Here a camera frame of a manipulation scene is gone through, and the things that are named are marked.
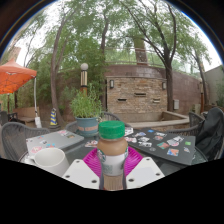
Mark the green plant in blue pot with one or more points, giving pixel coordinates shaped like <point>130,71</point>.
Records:
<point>86,108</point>

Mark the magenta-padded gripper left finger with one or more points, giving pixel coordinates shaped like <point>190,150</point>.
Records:
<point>78,173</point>

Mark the white ceramic mug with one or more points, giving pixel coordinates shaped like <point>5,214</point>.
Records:
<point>50,161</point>

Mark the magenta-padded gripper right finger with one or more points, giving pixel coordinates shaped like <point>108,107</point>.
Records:
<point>146,171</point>

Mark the stone brick fountain wall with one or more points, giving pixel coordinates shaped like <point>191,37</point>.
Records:
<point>136,95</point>

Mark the black laptop with stickers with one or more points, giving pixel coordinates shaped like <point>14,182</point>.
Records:
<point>163,143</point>

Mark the grey laptop with stickers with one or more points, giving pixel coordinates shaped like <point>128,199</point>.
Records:
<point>53,140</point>

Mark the blue and yellow striped cone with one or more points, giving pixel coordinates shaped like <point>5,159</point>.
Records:
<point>53,117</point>

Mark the white printed sticker sheet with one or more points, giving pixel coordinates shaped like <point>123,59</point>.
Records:
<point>91,143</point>

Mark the dark-trunked tree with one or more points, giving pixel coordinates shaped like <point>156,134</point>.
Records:
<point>169,86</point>

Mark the black jacket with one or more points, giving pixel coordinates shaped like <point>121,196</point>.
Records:
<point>213,133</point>

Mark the wooden bench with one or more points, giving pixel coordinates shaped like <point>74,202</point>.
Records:
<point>25,113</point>

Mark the wooden globe lamp post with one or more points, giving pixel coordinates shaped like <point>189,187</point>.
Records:
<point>84,78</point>

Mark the leaning thin-trunked tree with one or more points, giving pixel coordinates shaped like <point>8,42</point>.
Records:
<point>55,83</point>

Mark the orange patio umbrella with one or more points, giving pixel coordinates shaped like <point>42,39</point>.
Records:
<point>15,76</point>

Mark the green-capped coffee drink bottle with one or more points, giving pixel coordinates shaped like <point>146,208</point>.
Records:
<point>112,156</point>

